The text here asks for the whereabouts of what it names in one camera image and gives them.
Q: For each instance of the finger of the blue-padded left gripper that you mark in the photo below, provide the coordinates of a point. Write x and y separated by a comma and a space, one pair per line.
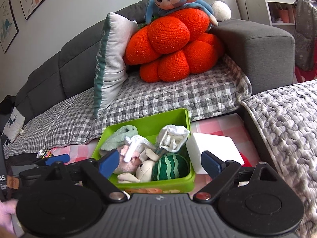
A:
64, 158

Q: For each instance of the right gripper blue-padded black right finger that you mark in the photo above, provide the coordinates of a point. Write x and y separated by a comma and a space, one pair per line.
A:
222, 174

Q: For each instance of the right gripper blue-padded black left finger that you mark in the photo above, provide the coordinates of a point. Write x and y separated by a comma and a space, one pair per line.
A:
95, 175

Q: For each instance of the light green towel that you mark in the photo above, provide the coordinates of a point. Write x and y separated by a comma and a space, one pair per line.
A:
117, 139

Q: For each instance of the white cloth toy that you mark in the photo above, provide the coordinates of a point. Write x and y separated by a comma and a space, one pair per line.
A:
171, 138

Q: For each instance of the hand in pink glove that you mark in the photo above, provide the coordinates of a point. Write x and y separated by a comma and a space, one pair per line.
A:
8, 208

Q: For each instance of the white foam block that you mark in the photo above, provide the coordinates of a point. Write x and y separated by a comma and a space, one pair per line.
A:
221, 146

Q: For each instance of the cream bunny plush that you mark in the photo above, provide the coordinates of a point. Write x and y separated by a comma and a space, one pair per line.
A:
142, 174

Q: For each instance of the pink checked tablecloth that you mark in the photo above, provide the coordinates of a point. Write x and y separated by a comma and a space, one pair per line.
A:
228, 125

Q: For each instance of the grey checked sofa quilt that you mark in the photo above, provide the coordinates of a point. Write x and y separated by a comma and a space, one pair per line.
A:
72, 122

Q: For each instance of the green striped watermelon plush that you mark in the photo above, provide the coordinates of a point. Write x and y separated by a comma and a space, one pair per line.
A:
170, 166

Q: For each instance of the white deer cushion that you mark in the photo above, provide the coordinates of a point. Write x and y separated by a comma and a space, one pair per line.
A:
14, 125

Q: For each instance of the grey patterned blanket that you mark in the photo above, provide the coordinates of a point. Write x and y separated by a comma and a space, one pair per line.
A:
285, 119

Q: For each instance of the white and green pillow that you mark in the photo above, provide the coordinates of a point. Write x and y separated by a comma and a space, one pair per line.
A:
110, 70

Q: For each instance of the orange pumpkin cushion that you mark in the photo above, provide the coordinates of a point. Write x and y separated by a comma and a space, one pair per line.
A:
173, 47

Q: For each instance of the framed blue picture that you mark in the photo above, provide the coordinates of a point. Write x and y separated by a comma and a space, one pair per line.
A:
9, 28

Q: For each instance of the white round plush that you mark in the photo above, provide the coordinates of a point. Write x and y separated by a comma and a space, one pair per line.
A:
222, 11

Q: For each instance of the white shelf unit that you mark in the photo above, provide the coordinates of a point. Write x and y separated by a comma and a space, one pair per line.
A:
278, 13

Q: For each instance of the grey hanging bag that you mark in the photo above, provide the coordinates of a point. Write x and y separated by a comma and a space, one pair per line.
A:
305, 33

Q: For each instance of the blue monkey plush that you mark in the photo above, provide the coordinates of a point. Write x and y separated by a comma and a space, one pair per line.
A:
162, 8

